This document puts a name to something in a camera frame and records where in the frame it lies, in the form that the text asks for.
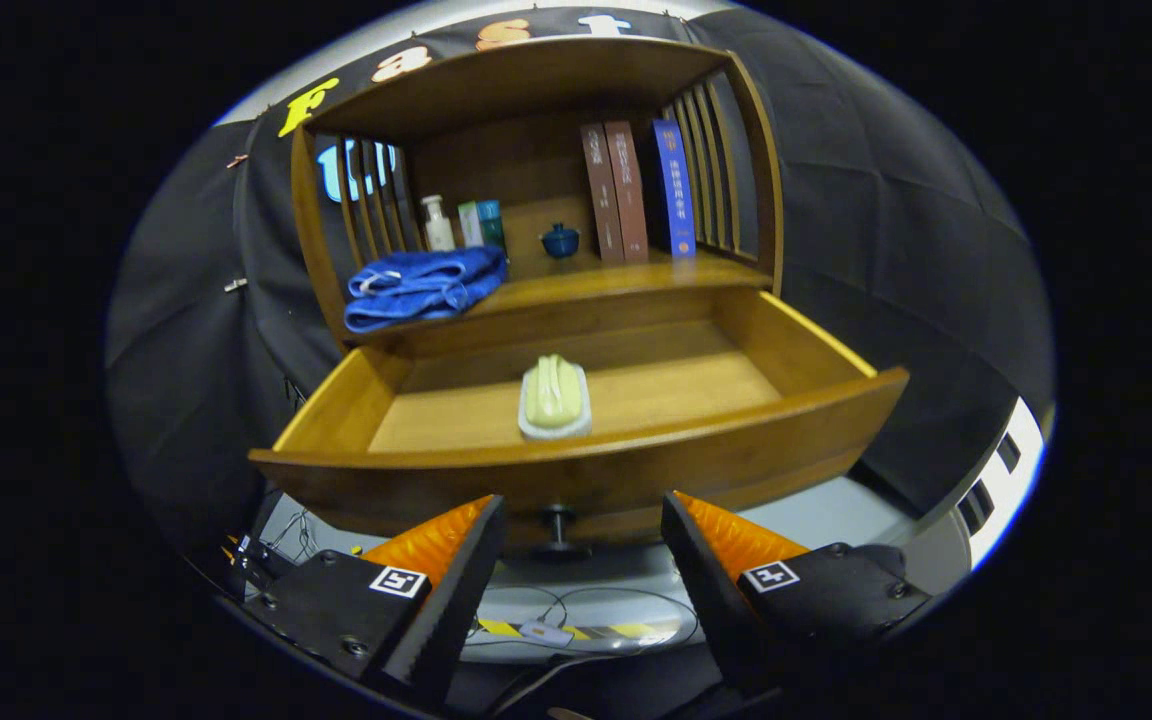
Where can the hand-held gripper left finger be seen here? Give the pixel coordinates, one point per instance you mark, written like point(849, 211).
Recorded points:
point(441, 615)

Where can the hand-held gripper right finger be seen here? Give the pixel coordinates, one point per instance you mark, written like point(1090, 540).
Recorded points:
point(706, 590)

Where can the wooden drawer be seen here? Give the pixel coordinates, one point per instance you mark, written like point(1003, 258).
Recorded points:
point(656, 400)

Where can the wooden countertop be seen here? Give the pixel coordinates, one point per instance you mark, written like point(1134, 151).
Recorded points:
point(616, 280)

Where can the wooden cabinet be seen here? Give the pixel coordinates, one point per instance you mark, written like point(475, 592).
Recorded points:
point(536, 160)

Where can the yellow black floor tape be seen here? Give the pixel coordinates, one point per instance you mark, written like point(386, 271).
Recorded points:
point(496, 628)

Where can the small white device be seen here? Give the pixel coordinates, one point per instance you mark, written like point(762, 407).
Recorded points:
point(546, 632)

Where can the white panel with dark squares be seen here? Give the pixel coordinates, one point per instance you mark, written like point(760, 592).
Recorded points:
point(996, 490)

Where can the blue folded towel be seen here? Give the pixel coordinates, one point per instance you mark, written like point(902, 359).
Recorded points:
point(416, 290)

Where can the blue lidded teacup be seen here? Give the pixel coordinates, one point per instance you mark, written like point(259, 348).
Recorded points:
point(560, 242)

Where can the black backdrop cloth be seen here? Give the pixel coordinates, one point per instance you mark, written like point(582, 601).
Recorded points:
point(886, 250)

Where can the white pump bottle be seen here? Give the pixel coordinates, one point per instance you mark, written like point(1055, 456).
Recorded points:
point(438, 230)

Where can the teal bottle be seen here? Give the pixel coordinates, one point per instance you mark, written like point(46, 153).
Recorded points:
point(492, 225)

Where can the blue book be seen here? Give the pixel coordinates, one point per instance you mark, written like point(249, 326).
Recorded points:
point(675, 190)

